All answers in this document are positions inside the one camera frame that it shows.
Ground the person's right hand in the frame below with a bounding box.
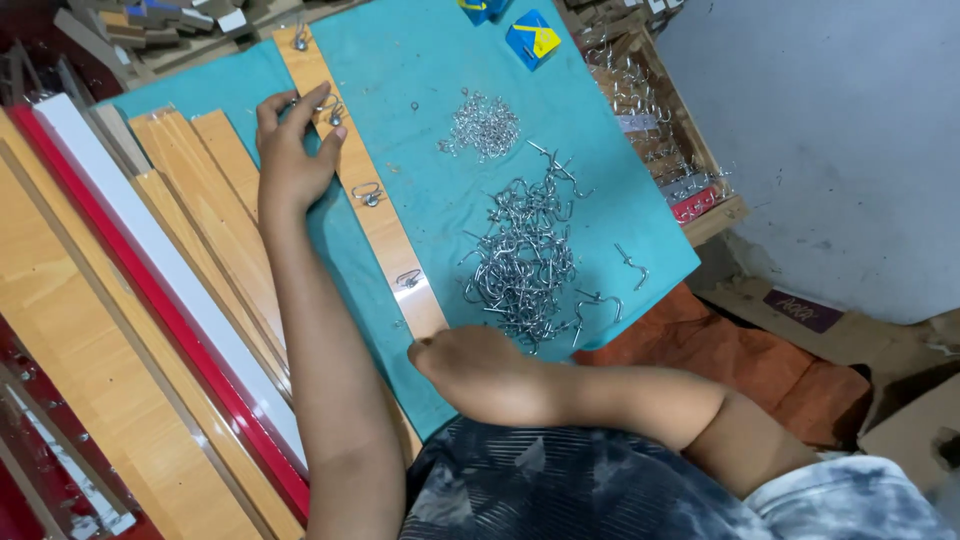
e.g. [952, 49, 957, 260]
[407, 325, 543, 425]

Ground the person's left hand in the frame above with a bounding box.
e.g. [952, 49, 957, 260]
[255, 81, 350, 219]

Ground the long wooden hook strip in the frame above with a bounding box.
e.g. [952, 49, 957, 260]
[271, 24, 451, 470]

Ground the pile of metal screw hooks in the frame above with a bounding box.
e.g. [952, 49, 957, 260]
[456, 139, 595, 355]

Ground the person's tie-dye shirt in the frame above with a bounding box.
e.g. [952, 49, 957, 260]
[397, 414, 960, 540]

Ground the pile of small screw eyes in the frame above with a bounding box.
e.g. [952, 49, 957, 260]
[436, 87, 523, 163]

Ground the stack of wooden strips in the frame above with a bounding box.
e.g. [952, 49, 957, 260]
[127, 107, 295, 406]

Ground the red board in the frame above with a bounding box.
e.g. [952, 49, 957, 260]
[6, 103, 313, 528]

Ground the teal cloth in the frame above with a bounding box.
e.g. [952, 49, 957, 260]
[101, 0, 702, 444]

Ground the white board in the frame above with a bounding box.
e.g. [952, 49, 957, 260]
[31, 92, 310, 475]

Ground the wooden crate of hook racks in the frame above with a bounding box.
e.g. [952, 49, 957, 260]
[556, 0, 751, 249]

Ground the orange cloth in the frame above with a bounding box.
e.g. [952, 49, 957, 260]
[571, 281, 875, 451]

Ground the blue and yellow box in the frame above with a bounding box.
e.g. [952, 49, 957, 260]
[456, 0, 513, 27]
[504, 8, 563, 73]

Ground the large wooden board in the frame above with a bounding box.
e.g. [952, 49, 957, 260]
[0, 108, 307, 540]

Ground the red rack with clear strips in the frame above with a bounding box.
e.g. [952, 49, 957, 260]
[0, 315, 166, 540]

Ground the heap of wood offcuts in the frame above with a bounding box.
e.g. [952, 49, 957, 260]
[51, 0, 354, 84]

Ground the cardboard box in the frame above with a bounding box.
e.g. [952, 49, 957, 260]
[855, 371, 960, 500]

